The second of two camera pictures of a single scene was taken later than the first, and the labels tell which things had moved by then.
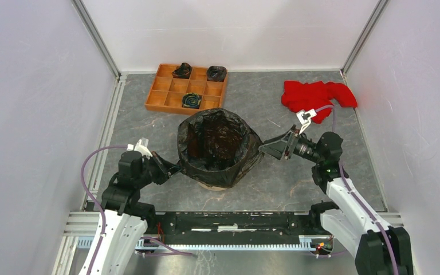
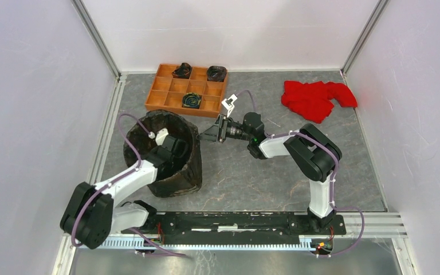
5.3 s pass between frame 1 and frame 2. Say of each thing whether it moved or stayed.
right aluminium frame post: stayed
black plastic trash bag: moved
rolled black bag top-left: stayed
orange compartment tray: stayed
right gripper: moved
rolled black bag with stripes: stayed
